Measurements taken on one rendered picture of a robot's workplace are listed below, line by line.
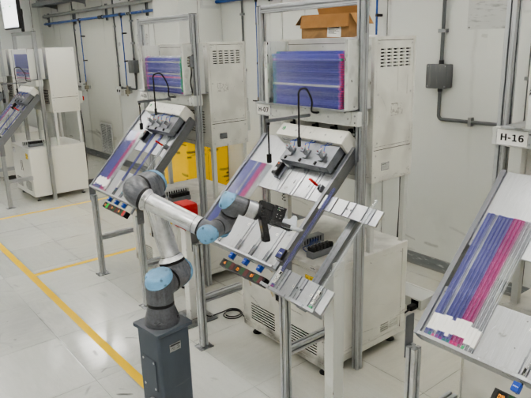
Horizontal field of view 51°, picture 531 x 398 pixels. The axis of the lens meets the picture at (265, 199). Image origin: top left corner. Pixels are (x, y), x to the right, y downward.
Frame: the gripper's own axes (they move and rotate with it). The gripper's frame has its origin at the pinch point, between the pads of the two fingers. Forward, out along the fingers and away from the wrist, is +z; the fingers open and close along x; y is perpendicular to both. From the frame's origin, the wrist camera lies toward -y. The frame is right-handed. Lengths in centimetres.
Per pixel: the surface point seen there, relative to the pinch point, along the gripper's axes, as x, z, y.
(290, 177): 47, 3, 30
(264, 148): 77, -9, 45
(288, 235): 25.2, 4.5, -0.6
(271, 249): 28.5, -0.1, -9.0
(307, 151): 38, 4, 44
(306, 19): 70, -12, 123
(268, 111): 72, -15, 65
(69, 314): 171, -76, -88
